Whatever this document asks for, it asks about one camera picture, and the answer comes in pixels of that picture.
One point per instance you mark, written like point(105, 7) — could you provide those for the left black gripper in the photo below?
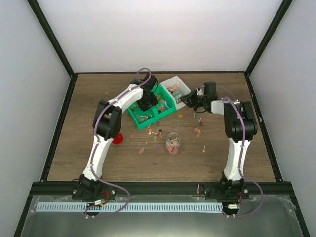
point(153, 102)

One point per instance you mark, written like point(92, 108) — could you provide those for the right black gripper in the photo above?
point(188, 101)

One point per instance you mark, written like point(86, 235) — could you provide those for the white candy bin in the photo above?
point(175, 83)

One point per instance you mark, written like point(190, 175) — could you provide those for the green candy bin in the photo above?
point(166, 104)
point(141, 118)

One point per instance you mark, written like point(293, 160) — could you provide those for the clear plastic cup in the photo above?
point(173, 142)

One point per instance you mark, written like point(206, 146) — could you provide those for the red round lid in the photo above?
point(118, 139)

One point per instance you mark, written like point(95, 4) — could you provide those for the light blue slotted scoop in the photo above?
point(177, 94)

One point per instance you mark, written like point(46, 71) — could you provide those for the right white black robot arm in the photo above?
point(240, 127)

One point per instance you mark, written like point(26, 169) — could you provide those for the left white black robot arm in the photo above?
point(106, 127)

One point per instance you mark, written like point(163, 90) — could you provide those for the pink popsicle candy on table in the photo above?
point(198, 131)

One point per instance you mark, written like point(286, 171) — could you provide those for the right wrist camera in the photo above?
point(199, 91)

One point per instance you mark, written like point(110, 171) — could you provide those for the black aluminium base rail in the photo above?
point(211, 190)

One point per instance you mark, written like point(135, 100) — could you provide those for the black frame post right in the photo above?
point(277, 19)

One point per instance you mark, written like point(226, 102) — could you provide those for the black frame post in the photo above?
point(38, 12)
point(277, 19)

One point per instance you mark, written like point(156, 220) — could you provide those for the black frame post left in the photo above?
point(38, 12)

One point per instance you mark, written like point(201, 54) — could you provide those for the light blue slotted cable duct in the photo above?
point(137, 207)

